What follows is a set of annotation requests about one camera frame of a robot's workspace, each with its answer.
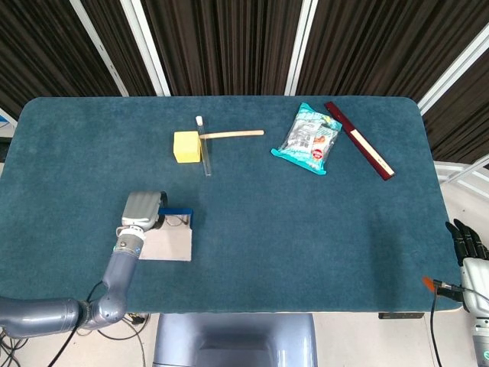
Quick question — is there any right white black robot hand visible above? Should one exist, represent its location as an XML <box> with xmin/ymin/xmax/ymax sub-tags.
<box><xmin>422</xmin><ymin>218</ymin><xmax>489</xmax><ymax>315</ymax></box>

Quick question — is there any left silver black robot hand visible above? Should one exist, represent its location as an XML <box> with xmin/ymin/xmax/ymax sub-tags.
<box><xmin>121</xmin><ymin>190</ymin><xmax>169</xmax><ymax>232</ymax></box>

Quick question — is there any blue glasses case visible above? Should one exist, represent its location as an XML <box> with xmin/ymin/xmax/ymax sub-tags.
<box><xmin>138</xmin><ymin>207</ymin><xmax>195</xmax><ymax>262</ymax></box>

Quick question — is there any yellow foam cube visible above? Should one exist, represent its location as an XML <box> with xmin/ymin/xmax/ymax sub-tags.
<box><xmin>173</xmin><ymin>131</ymin><xmax>202</xmax><ymax>164</ymax></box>

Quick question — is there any clear glass test tube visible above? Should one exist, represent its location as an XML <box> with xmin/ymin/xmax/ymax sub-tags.
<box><xmin>195</xmin><ymin>115</ymin><xmax>212</xmax><ymax>177</ymax></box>

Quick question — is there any black table control panel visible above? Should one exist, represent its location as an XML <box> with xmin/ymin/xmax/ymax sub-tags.
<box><xmin>377</xmin><ymin>312</ymin><xmax>426</xmax><ymax>320</ymax></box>

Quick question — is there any flat wooden stick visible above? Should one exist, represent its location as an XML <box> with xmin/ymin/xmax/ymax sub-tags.
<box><xmin>199</xmin><ymin>129</ymin><xmax>265</xmax><ymax>140</ymax></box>

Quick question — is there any teal velvet table cloth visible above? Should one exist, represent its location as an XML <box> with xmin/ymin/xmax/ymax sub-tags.
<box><xmin>0</xmin><ymin>95</ymin><xmax>463</xmax><ymax>314</ymax></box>

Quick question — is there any white blue board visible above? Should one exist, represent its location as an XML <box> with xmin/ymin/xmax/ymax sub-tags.
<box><xmin>0</xmin><ymin>106</ymin><xmax>19</xmax><ymax>139</ymax></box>

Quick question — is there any blue-grey robot torso base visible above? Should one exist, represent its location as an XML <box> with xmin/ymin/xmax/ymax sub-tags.
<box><xmin>152</xmin><ymin>312</ymin><xmax>319</xmax><ymax>367</ymax></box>

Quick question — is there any dark red folded fan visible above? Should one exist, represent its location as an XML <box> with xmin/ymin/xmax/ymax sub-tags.
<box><xmin>324</xmin><ymin>100</ymin><xmax>397</xmax><ymax>180</ymax></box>

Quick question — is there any teal snack bag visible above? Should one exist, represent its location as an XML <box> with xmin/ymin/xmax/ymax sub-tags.
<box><xmin>270</xmin><ymin>102</ymin><xmax>344</xmax><ymax>176</ymax></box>

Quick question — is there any dark brown pleated curtain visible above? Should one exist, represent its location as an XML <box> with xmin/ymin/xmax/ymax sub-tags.
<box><xmin>0</xmin><ymin>0</ymin><xmax>489</xmax><ymax>162</ymax></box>

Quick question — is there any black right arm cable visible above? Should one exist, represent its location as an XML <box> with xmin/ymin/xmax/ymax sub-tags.
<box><xmin>429</xmin><ymin>293</ymin><xmax>445</xmax><ymax>367</ymax></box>

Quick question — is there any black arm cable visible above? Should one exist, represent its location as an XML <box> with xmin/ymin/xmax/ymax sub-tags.
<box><xmin>47</xmin><ymin>281</ymin><xmax>106</xmax><ymax>367</ymax></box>
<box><xmin>429</xmin><ymin>293</ymin><xmax>445</xmax><ymax>367</ymax></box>

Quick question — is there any white metal floor frame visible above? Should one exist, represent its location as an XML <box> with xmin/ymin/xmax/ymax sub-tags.
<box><xmin>433</xmin><ymin>160</ymin><xmax>489</xmax><ymax>200</ymax></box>

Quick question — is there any black floor cable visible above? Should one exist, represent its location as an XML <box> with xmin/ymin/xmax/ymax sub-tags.
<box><xmin>76</xmin><ymin>312</ymin><xmax>149</xmax><ymax>367</ymax></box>

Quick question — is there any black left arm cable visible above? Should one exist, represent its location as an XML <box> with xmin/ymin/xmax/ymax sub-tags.
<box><xmin>47</xmin><ymin>281</ymin><xmax>106</xmax><ymax>367</ymax></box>

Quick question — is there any wide white frame post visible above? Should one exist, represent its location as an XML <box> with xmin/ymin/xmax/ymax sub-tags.
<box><xmin>120</xmin><ymin>0</ymin><xmax>172</xmax><ymax>97</ymax></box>

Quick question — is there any thin white frame post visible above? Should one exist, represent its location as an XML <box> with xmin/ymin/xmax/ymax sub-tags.
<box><xmin>70</xmin><ymin>0</ymin><xmax>130</xmax><ymax>97</ymax></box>

